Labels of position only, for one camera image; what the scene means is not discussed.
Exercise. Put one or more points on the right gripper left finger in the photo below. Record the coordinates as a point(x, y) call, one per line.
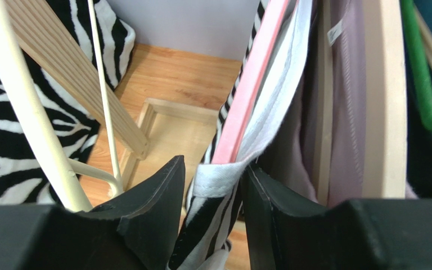
point(135, 230)

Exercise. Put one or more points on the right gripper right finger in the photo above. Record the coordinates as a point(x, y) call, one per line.
point(287, 231)

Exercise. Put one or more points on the striped tank top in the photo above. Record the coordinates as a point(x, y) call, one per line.
point(213, 200)

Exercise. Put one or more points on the cream hanger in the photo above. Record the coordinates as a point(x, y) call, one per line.
point(61, 171)

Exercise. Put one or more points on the pink hanger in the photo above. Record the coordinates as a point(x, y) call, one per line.
point(252, 75)

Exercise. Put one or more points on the mauve tank top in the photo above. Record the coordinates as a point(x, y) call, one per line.
point(289, 159)

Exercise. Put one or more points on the wooden hanger with mauve top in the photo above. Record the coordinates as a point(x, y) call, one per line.
point(385, 147)

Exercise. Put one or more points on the black top green trim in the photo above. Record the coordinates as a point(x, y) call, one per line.
point(418, 62)

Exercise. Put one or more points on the wooden clothes rack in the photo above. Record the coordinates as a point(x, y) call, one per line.
point(163, 129)

